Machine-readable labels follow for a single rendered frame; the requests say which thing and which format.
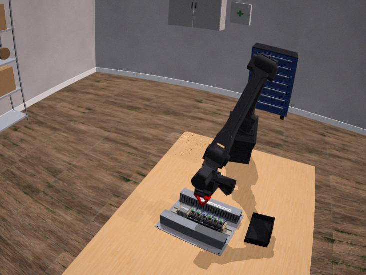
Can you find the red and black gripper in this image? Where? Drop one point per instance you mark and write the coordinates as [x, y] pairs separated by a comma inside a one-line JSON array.
[[205, 194]]

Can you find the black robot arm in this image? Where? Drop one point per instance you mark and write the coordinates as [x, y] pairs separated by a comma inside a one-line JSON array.
[[241, 121]]

